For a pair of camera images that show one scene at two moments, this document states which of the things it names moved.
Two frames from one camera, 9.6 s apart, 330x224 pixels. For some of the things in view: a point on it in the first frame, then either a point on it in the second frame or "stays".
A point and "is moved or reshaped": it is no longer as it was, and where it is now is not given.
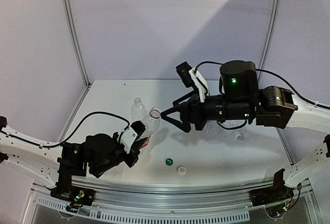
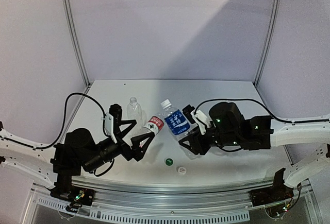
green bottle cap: (169, 161) stays
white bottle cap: (182, 171) stays
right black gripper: (184, 116) to (195, 141)
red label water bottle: (151, 122) is moved or reshaped
